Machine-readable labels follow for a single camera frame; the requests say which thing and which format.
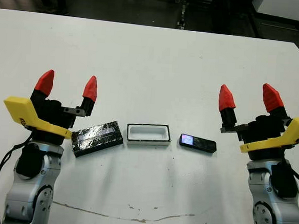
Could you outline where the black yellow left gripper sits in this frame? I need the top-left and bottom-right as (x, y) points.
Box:
(0, 65), (100, 148)

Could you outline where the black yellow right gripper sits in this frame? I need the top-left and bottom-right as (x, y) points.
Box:
(214, 80), (299, 165)

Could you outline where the black box lid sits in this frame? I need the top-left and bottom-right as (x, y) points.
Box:
(70, 117), (125, 161)

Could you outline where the small black phone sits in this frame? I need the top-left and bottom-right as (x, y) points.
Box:
(179, 132), (218, 154)

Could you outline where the white box base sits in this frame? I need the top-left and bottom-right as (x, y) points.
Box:
(125, 122), (173, 151)

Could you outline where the white cabinet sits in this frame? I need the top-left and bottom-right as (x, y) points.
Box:
(250, 0), (299, 29)

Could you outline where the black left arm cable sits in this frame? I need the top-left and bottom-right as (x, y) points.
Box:
(0, 129), (35, 224)

